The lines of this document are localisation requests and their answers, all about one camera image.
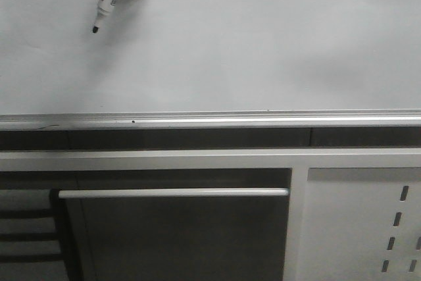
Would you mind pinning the white metal stand frame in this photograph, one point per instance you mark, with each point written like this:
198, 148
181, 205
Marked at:
299, 161

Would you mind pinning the white perforated metal panel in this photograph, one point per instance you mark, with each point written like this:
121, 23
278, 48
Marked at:
361, 224

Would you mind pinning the white whiteboard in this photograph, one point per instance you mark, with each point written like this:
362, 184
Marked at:
209, 55

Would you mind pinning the aluminium whiteboard marker tray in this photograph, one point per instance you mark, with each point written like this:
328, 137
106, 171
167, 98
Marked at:
212, 119

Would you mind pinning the white horizontal bar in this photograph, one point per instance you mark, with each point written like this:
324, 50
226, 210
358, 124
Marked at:
178, 192

